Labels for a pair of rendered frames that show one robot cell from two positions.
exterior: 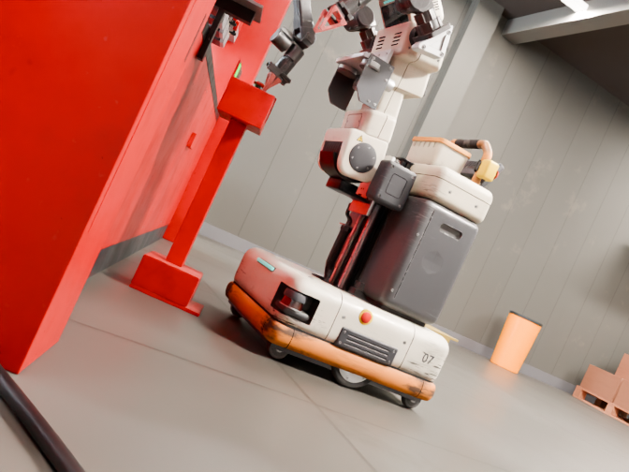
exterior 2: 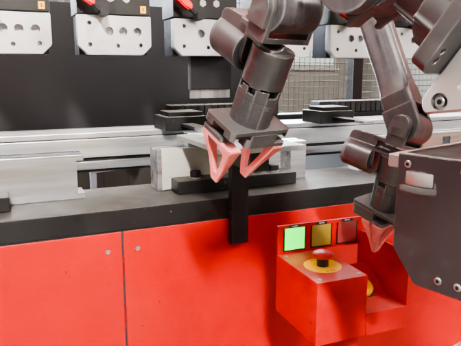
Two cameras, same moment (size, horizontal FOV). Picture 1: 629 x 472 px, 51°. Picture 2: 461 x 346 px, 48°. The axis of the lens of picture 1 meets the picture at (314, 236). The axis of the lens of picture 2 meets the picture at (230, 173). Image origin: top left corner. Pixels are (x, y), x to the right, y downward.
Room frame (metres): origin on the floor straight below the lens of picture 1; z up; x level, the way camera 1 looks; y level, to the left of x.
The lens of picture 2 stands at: (1.81, -0.46, 1.14)
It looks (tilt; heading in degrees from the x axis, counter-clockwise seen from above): 11 degrees down; 74
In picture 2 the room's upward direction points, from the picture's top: straight up
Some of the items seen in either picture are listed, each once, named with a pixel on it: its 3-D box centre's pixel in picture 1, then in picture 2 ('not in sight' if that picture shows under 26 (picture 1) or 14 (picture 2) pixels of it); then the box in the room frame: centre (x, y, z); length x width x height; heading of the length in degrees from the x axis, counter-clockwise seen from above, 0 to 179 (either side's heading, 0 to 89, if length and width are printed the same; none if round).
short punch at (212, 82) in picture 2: not in sight; (209, 77); (2.11, 0.74, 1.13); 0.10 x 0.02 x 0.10; 8
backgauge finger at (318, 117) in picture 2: not in sight; (341, 115); (2.57, 0.96, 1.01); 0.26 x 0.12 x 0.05; 98
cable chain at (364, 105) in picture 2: not in sight; (365, 105); (2.81, 1.24, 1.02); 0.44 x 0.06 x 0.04; 8
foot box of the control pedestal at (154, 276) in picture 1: (174, 282); not in sight; (2.29, 0.37, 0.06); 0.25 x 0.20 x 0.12; 96
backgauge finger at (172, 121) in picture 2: not in sight; (189, 121); (2.09, 0.90, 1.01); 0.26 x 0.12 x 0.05; 98
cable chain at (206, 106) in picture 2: not in sight; (223, 109); (2.26, 1.16, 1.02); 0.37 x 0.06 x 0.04; 8
